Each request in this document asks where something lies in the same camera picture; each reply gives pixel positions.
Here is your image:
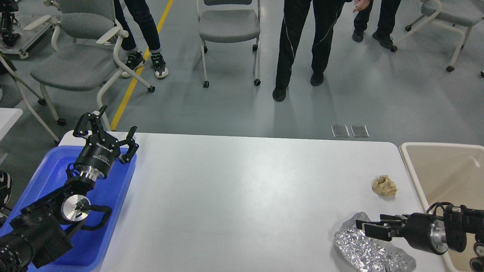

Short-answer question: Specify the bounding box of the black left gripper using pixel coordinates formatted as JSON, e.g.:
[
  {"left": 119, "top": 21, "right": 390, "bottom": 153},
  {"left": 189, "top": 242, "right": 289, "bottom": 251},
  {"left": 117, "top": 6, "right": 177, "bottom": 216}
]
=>
[{"left": 73, "top": 105, "right": 139, "bottom": 179}]

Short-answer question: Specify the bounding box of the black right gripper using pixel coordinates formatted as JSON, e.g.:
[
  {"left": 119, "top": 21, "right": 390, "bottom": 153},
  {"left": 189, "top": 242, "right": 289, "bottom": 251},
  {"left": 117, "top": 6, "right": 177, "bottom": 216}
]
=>
[{"left": 355, "top": 212, "right": 449, "bottom": 255}]

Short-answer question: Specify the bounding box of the silver foil bag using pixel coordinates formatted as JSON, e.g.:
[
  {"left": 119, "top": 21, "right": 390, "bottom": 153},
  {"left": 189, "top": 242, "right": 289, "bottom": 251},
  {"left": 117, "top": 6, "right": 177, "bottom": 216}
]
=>
[{"left": 334, "top": 212, "right": 416, "bottom": 272}]

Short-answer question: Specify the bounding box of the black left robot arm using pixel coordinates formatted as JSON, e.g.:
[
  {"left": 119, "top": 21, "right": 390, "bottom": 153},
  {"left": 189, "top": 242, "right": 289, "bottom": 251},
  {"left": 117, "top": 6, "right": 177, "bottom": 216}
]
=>
[{"left": 1, "top": 105, "right": 139, "bottom": 272}]

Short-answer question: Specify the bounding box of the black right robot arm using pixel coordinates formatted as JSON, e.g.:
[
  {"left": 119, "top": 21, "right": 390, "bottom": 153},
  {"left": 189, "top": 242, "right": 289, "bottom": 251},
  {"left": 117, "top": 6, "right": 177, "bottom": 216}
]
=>
[{"left": 355, "top": 202, "right": 484, "bottom": 272}]

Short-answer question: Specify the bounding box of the crumpled brown paper ball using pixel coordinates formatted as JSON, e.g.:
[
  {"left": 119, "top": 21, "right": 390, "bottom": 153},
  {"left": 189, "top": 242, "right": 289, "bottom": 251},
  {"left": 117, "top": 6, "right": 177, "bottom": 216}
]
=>
[{"left": 372, "top": 175, "right": 398, "bottom": 197}]

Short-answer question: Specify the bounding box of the beige plastic bin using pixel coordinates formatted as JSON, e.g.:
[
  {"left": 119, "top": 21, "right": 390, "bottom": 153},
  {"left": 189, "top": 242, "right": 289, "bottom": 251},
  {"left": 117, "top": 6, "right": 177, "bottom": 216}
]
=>
[{"left": 400, "top": 142, "right": 484, "bottom": 272}]

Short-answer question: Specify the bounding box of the white side table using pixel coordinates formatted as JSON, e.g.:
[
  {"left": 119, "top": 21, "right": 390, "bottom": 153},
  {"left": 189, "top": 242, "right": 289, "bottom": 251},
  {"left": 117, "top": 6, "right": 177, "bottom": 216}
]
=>
[{"left": 0, "top": 107, "right": 23, "bottom": 140}]

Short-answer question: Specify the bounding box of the right metal floor plate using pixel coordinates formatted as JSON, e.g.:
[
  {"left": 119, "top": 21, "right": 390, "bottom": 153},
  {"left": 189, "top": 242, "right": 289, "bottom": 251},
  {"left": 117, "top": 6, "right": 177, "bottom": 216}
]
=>
[{"left": 350, "top": 125, "right": 369, "bottom": 138}]

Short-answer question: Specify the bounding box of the metal floor plate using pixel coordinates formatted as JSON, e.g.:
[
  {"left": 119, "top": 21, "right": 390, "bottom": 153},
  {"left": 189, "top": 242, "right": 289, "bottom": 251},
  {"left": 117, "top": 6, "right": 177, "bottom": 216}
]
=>
[
  {"left": 330, "top": 125, "right": 350, "bottom": 138},
  {"left": 350, "top": 125, "right": 369, "bottom": 138}
]

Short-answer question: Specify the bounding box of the grey chair with armrests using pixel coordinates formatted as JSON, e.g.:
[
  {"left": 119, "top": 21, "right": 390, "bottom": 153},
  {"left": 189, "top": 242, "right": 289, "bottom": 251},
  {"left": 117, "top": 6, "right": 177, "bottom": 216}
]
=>
[{"left": 24, "top": 0, "right": 155, "bottom": 126}]

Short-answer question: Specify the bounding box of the blue plastic tray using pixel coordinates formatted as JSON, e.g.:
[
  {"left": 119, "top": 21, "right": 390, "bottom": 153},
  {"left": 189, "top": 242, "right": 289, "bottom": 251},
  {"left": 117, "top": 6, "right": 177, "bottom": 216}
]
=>
[{"left": 1, "top": 146, "right": 137, "bottom": 272}]

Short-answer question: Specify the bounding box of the black white shoe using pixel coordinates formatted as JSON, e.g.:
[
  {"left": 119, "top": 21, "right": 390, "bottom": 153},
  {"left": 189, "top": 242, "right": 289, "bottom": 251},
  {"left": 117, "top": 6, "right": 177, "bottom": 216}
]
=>
[{"left": 0, "top": 171, "right": 13, "bottom": 211}]

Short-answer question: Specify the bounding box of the left metal floor plate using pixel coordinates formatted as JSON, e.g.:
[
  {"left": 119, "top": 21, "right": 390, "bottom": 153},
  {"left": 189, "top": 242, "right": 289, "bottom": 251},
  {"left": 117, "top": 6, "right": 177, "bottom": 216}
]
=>
[{"left": 330, "top": 125, "right": 350, "bottom": 138}]

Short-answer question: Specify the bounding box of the grey chair at left edge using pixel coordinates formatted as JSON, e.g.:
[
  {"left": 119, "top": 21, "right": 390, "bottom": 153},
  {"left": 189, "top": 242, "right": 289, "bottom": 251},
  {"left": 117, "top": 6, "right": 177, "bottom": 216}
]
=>
[{"left": 0, "top": 53, "right": 60, "bottom": 146}]

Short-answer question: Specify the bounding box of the person in dark jeans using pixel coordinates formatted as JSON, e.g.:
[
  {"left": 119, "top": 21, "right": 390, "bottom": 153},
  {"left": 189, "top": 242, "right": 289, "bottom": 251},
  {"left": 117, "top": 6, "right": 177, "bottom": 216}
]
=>
[{"left": 113, "top": 0, "right": 169, "bottom": 79}]

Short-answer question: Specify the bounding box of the wheeled equipment cart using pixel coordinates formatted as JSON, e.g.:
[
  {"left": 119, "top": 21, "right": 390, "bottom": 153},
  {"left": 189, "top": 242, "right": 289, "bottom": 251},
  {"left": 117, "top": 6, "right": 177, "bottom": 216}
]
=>
[{"left": 0, "top": 0, "right": 55, "bottom": 60}]

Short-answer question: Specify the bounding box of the grey armless chair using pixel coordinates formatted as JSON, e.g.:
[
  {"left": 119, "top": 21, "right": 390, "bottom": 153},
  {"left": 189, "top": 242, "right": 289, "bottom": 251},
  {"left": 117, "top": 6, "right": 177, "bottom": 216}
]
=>
[{"left": 195, "top": 0, "right": 261, "bottom": 88}]

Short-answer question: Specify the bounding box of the person at far right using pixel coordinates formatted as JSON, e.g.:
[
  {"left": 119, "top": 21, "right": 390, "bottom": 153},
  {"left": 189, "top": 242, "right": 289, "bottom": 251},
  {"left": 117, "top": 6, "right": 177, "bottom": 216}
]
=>
[{"left": 352, "top": 0, "right": 402, "bottom": 49}]

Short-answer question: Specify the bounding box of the grey chair far right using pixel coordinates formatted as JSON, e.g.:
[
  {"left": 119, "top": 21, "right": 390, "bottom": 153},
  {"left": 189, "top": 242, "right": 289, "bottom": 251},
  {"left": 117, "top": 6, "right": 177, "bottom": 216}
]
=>
[{"left": 391, "top": 0, "right": 483, "bottom": 72}]

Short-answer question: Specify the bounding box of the person in black trousers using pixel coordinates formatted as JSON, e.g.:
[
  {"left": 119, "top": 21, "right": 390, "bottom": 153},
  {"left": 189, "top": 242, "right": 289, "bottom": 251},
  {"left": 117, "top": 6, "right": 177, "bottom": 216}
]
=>
[{"left": 272, "top": 0, "right": 352, "bottom": 102}]

